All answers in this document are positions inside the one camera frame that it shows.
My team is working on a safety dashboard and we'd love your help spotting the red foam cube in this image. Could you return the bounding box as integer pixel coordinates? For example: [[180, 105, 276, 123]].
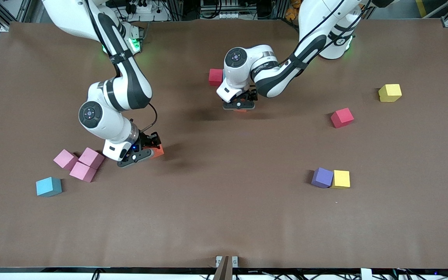
[[330, 108, 355, 129], [208, 68, 224, 87]]

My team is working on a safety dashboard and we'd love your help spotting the pink foam cube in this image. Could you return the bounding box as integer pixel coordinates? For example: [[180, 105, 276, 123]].
[[69, 161, 97, 183], [53, 149, 79, 172], [78, 147, 105, 170]]

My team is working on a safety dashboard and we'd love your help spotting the light blue foam cube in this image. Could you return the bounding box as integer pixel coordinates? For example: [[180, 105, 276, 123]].
[[35, 177, 63, 198]]

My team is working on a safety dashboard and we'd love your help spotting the bag of oranges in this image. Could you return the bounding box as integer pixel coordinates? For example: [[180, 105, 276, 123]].
[[285, 0, 304, 21]]

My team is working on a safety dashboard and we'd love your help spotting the brown table cover sheet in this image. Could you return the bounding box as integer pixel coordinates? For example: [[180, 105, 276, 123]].
[[0, 19, 448, 269]]

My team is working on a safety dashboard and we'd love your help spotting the purple foam cube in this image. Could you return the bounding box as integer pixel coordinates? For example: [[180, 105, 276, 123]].
[[311, 167, 334, 189]]

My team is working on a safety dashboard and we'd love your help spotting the yellow foam cube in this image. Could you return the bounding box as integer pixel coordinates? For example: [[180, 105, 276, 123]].
[[378, 84, 403, 103], [331, 170, 351, 189]]

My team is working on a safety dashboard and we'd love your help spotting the grey metal bracket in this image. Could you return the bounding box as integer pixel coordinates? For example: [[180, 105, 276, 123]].
[[215, 255, 239, 280]]

